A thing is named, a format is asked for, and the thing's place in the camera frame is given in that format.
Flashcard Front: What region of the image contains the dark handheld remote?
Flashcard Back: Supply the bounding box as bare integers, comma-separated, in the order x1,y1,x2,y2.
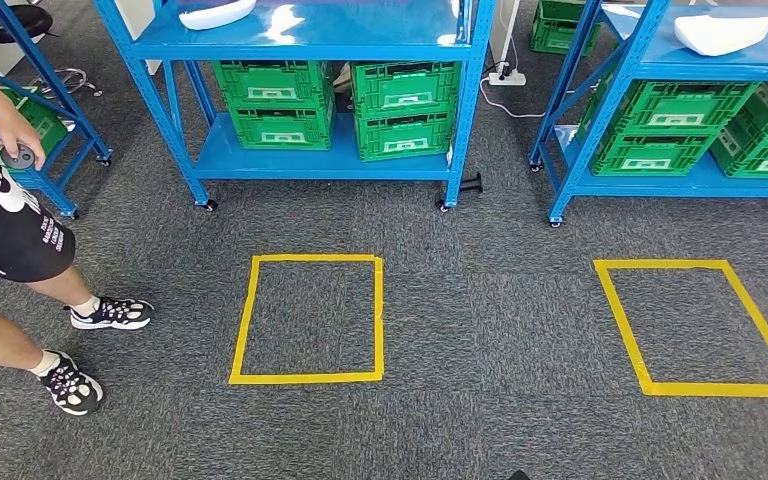
0,144,37,172

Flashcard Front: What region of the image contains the blue metal shelf rack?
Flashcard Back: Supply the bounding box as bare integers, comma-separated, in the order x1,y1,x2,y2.
0,0,114,221
92,0,497,215
528,0,768,232

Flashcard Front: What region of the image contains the white curved plastic part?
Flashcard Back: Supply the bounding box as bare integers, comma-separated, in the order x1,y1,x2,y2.
178,0,257,32

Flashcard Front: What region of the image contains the white moulded plastic part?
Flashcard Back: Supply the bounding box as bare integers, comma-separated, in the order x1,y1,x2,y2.
674,14,768,58

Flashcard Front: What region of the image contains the yellow floor tape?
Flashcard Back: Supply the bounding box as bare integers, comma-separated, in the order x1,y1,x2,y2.
228,254,386,386
593,258,768,399

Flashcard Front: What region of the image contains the white power strip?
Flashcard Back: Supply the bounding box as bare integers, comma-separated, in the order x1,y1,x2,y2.
487,62,528,88

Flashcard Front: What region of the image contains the white desk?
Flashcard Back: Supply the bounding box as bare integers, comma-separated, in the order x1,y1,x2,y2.
489,0,522,68

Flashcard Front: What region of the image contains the white panel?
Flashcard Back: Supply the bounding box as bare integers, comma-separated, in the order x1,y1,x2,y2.
115,0,164,75

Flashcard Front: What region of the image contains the chrome chair base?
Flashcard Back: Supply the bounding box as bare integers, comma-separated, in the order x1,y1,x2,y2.
26,66,104,99

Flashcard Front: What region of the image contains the person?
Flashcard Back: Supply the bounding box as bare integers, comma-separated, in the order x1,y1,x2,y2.
0,56,155,417

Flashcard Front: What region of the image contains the black round stool seat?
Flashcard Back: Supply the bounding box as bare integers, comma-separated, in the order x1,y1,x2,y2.
0,4,55,45

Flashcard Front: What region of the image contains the white cable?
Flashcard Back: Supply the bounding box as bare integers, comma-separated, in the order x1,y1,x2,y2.
478,78,548,120

